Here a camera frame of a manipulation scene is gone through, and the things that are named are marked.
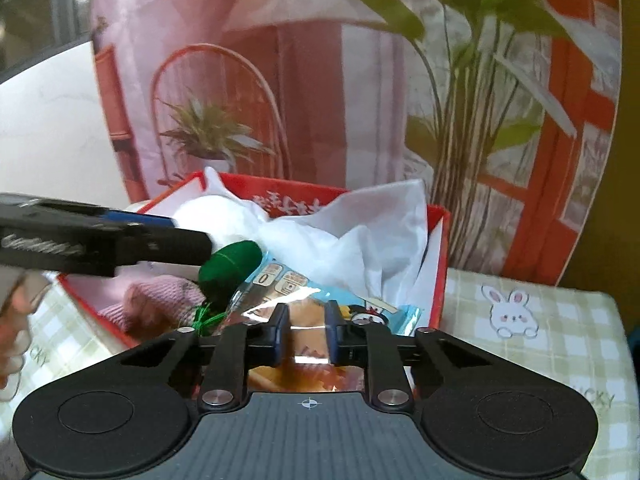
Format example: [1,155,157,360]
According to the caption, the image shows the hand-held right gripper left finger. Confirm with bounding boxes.
[120,304,291,414]

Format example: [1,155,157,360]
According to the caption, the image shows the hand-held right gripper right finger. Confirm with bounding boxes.
[324,301,494,412]

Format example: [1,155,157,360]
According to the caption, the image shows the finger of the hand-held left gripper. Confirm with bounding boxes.
[101,207,177,230]
[116,226,214,267]

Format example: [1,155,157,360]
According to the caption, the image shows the pink knitted scarf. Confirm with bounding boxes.
[97,275,206,333]

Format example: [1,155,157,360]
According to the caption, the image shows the orange and blue snack packet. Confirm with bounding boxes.
[220,255,431,393]

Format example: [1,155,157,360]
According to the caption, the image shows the white plastic-wrapped cloth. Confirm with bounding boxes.
[172,166,271,253]

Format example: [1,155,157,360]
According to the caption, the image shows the green knitted ornament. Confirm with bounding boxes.
[192,241,263,336]

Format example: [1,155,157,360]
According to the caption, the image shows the white mesh cloth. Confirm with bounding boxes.
[260,177,429,311]

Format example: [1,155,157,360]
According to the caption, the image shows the red strawberry print cardboard box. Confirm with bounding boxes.
[57,170,451,361]

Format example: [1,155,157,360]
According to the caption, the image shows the person's left hand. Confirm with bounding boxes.
[0,266,54,404]

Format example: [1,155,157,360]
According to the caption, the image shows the green checked rabbit tablecloth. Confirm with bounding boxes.
[0,265,631,480]

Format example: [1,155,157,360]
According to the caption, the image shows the dark window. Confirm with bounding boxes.
[0,0,96,81]

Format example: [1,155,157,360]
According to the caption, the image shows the printed wall backdrop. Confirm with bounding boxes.
[90,0,623,286]

